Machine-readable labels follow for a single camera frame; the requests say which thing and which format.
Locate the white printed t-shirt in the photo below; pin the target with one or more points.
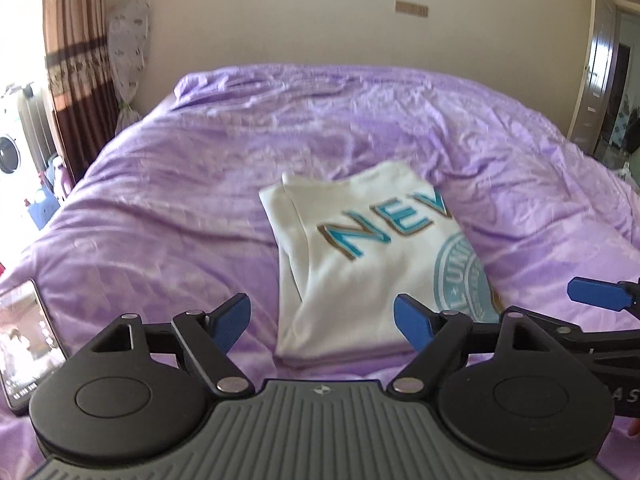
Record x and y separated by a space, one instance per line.
365 270

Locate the cream wardrobe door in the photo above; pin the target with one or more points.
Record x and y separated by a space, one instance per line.
595 60

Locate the brown striped curtain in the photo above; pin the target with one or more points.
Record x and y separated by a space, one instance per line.
75 75

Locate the blue plastic container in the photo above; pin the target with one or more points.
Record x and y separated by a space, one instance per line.
42 210

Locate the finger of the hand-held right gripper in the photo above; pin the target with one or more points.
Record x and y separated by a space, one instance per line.
595 294
590 335

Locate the black smartphone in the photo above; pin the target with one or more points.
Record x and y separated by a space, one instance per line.
27 340

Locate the grey ribbed panel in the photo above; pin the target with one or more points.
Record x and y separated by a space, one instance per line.
35 120

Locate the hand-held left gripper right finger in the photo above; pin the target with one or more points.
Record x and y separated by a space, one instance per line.
412 321

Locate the pink bottle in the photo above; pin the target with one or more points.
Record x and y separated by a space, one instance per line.
59 175

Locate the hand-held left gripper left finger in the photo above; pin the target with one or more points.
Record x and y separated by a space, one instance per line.
231 320

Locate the white washing machine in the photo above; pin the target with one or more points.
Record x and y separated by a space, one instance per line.
7 155

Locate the brown wall plaque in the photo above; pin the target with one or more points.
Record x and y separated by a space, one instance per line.
411 7

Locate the purple floral blanket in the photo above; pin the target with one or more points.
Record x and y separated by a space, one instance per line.
190 185

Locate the person's right hand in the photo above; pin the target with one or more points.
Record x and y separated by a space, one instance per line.
634 430

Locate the white patterned fabric cover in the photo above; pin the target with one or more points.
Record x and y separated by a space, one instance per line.
129 55

